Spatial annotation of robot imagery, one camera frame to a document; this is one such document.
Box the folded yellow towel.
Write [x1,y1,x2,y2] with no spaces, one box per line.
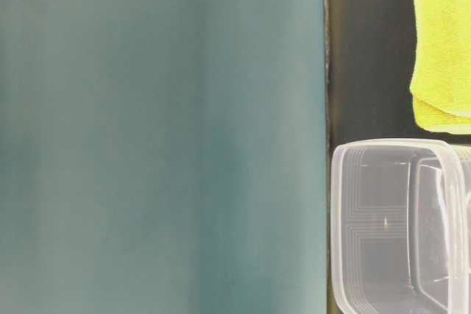
[409,0,470,135]

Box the teal backdrop curtain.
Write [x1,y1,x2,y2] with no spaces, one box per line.
[1,0,327,313]

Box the clear plastic container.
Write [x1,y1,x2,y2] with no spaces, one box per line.
[330,139,470,313]

